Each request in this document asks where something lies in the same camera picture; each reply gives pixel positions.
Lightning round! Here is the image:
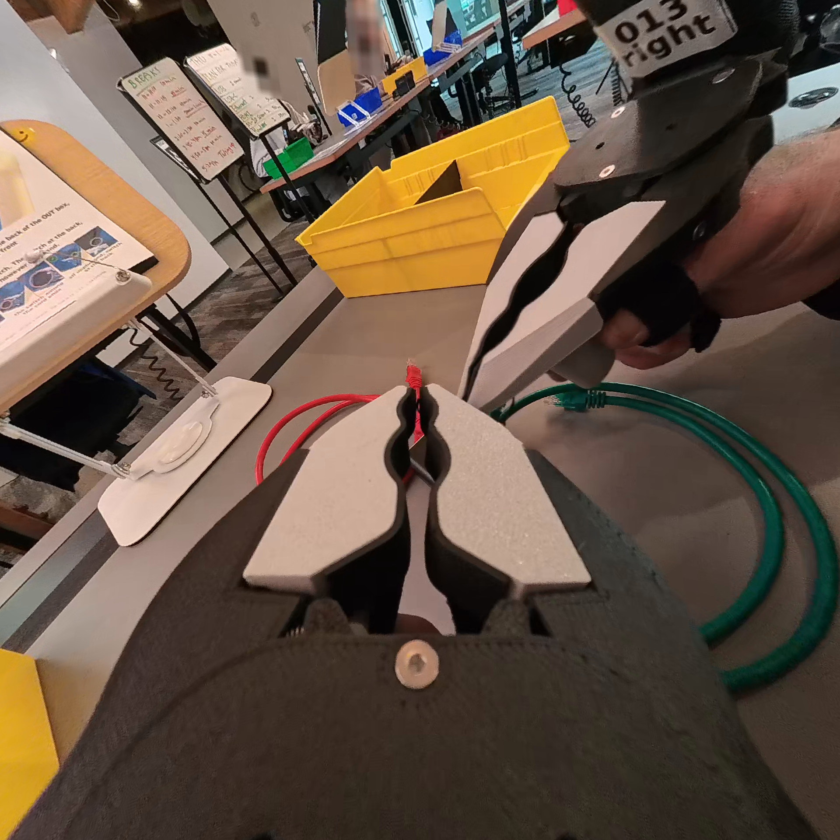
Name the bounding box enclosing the red ethernet cable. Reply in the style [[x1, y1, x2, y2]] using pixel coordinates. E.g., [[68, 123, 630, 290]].
[[255, 359, 435, 488]]

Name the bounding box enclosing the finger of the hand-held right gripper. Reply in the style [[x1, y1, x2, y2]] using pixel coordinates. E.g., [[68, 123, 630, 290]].
[[468, 199, 668, 409], [458, 182, 568, 401]]

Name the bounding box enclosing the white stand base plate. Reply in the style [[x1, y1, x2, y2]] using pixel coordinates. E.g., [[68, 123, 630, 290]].
[[98, 375, 273, 547]]

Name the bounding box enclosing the small yellow bin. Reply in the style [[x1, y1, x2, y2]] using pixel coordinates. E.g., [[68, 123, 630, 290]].
[[381, 55, 428, 98]]

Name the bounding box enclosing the handwritten whiteboard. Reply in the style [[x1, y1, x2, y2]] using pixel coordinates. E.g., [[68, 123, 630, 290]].
[[184, 42, 291, 139], [117, 57, 245, 184]]

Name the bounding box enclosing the white partition panel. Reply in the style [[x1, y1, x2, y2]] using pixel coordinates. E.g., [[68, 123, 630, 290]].
[[207, 0, 324, 114]]

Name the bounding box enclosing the long wooden table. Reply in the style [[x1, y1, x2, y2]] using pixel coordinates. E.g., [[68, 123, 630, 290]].
[[260, 26, 501, 227]]

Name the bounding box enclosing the wooden side table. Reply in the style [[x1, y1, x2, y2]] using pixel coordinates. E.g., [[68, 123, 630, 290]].
[[0, 119, 193, 416]]

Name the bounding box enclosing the black coiled cord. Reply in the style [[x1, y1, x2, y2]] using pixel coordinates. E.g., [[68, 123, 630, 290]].
[[126, 326, 183, 403], [560, 60, 597, 130]]

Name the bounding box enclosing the green plastic bin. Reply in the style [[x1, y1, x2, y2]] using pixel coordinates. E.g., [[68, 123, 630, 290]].
[[265, 136, 315, 180]]

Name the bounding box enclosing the green ethernet cable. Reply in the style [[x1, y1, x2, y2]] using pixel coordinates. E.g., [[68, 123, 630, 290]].
[[490, 382, 840, 694]]

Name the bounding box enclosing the person's right hand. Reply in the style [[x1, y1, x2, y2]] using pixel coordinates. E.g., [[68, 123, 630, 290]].
[[598, 130, 840, 370]]

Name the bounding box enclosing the yellow plastic bin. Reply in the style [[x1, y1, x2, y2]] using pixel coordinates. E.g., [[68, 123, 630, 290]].
[[0, 648, 61, 824], [294, 96, 571, 299]]

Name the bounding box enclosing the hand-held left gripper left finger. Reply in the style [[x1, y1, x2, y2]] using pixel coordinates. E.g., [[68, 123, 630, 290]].
[[243, 385, 419, 621]]

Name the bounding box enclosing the printed instruction board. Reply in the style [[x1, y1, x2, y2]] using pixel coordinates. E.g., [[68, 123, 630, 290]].
[[0, 129, 160, 409]]

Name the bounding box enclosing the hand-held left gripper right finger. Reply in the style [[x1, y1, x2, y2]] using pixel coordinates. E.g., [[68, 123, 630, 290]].
[[420, 384, 593, 636]]

